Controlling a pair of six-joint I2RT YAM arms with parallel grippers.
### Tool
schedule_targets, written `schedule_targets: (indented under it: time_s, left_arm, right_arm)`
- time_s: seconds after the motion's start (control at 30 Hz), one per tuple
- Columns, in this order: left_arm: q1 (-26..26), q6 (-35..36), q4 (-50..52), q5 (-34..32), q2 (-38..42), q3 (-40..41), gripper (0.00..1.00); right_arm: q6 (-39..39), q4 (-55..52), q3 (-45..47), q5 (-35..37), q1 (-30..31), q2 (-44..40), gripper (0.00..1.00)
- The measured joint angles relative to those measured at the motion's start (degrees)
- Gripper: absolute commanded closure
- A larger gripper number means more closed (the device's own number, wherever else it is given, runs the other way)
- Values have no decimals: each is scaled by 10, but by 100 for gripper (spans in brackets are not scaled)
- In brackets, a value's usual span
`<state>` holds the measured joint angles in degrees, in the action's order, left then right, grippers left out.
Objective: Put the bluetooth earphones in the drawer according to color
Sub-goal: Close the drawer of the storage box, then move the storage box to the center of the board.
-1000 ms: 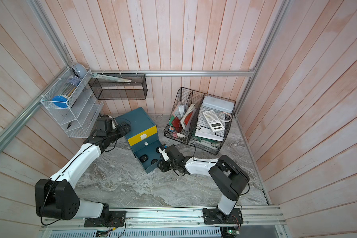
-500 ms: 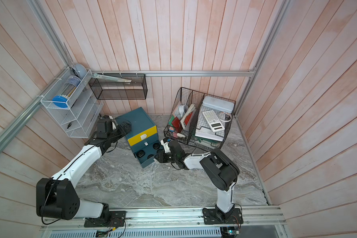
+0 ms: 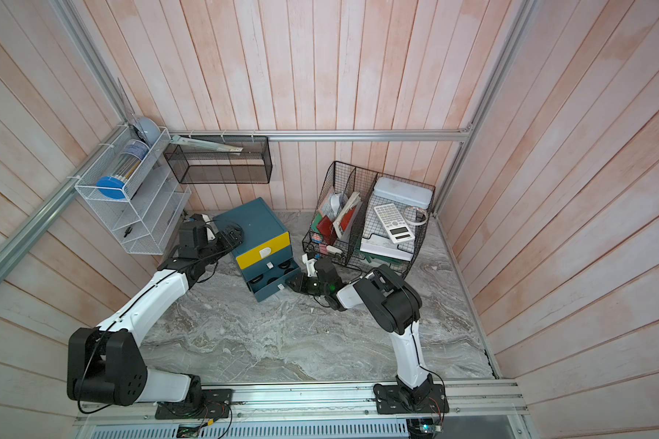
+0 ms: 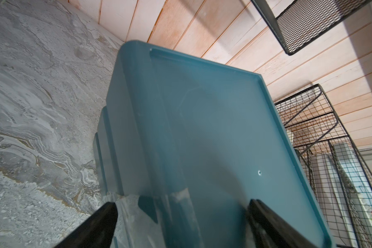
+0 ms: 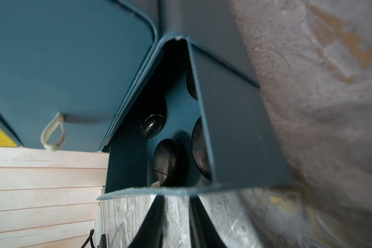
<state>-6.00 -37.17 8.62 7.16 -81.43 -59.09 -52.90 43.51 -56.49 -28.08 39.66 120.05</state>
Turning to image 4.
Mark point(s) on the teal drawer cabinet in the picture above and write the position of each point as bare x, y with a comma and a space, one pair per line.
183, 145

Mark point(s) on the black mesh wall basket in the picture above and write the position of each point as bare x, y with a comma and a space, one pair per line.
304, 21

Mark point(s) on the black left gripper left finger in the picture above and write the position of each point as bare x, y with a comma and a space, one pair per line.
95, 232

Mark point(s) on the black wire desk organizer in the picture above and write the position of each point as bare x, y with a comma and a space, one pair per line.
335, 169

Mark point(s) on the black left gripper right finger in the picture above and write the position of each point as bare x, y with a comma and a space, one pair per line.
270, 230

